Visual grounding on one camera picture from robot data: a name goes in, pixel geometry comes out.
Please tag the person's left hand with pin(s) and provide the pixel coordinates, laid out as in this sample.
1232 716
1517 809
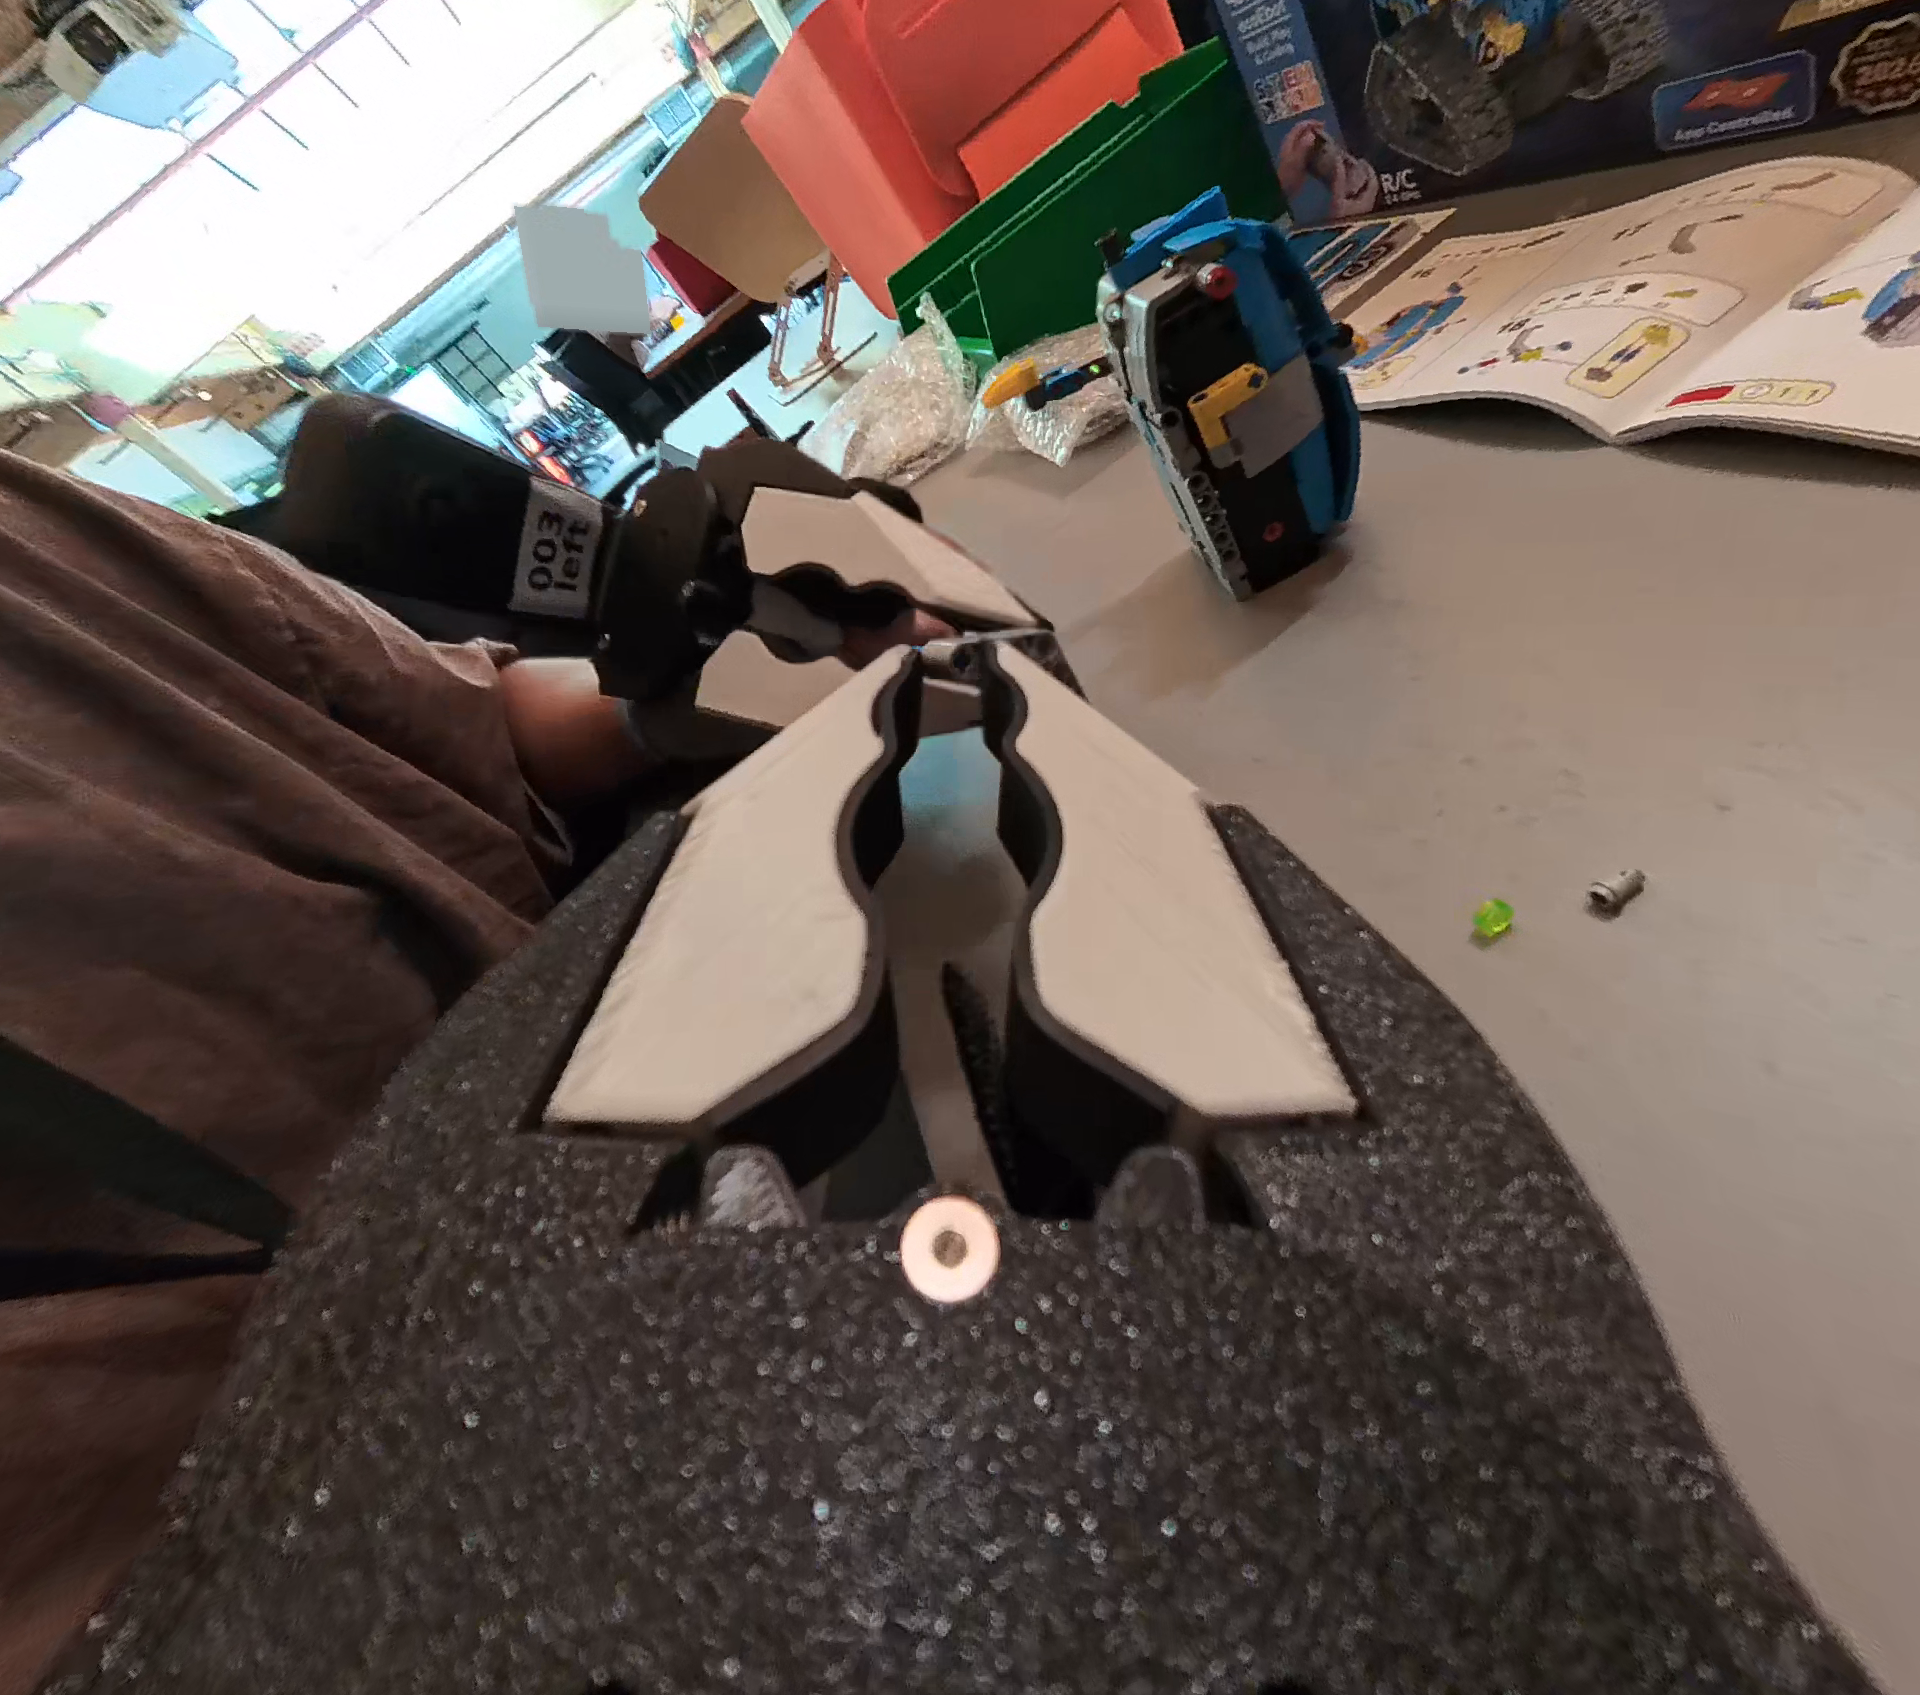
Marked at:
584 730

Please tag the green flat box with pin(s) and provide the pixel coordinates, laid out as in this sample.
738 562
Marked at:
1078 238

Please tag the blue grey brick robot model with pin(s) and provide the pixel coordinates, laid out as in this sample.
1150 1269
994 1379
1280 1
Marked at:
1232 434

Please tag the tan board easel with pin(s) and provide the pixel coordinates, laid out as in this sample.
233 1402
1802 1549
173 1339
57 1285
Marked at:
723 194

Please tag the open instruction booklet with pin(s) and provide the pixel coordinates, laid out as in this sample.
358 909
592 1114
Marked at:
1650 300

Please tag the clear plastic bags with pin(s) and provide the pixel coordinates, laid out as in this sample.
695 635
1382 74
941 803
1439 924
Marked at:
904 406

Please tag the blue sticker sheet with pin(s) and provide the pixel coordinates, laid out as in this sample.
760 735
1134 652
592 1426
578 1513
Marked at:
1369 248

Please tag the orange carrier case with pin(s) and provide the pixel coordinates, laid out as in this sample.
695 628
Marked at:
978 48

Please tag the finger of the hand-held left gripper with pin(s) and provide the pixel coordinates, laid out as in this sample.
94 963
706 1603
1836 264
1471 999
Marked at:
904 555
767 689

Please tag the dark blue robot kit box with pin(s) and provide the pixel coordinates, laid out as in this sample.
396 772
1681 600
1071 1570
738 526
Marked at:
1503 1

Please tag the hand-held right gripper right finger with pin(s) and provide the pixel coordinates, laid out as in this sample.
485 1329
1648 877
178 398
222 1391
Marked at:
1169 943

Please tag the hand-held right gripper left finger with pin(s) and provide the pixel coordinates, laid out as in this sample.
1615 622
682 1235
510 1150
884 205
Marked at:
732 943

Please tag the grey desk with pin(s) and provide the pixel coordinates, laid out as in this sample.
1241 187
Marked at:
1577 678

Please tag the small grey pin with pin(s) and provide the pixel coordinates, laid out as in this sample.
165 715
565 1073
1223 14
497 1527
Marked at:
1619 895

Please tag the green transparent stud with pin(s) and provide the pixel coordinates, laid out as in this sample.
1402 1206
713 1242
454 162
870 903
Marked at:
1496 918

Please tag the grey angled beam piece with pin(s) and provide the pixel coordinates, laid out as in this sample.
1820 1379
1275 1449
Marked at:
959 658

